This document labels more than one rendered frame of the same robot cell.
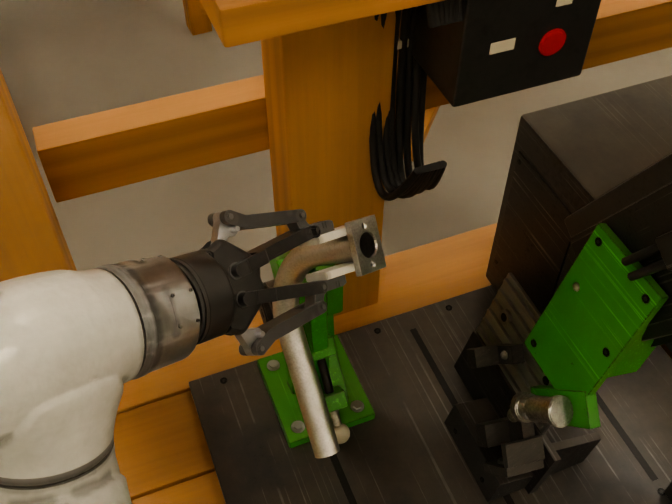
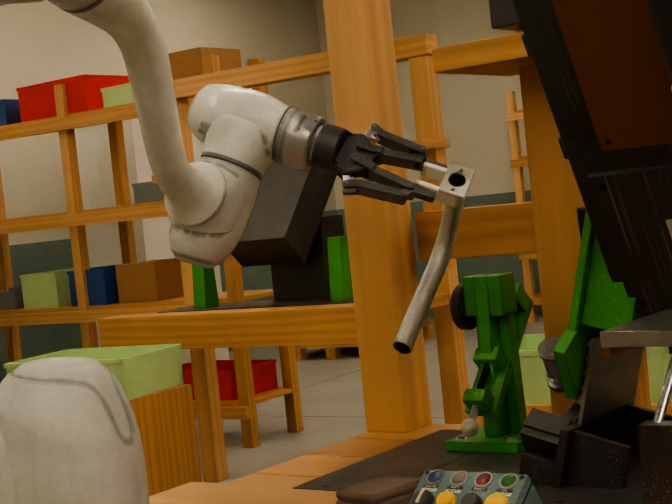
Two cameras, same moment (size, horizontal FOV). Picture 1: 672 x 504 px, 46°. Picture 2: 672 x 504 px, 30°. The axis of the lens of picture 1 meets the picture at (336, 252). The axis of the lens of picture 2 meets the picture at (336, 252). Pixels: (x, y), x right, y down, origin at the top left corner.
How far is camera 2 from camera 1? 1.76 m
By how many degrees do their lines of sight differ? 68
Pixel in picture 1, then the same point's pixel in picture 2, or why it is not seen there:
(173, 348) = (292, 138)
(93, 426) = (238, 141)
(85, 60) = not seen: outside the picture
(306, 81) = (541, 153)
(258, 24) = (449, 58)
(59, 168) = (424, 230)
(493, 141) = not seen: outside the picture
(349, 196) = not seen: hidden behind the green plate
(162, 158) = (485, 239)
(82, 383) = (242, 117)
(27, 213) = (376, 224)
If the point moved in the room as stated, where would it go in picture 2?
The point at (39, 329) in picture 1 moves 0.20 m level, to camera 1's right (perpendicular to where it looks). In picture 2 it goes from (241, 91) to (307, 73)
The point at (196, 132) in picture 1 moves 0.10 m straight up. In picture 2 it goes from (508, 221) to (502, 164)
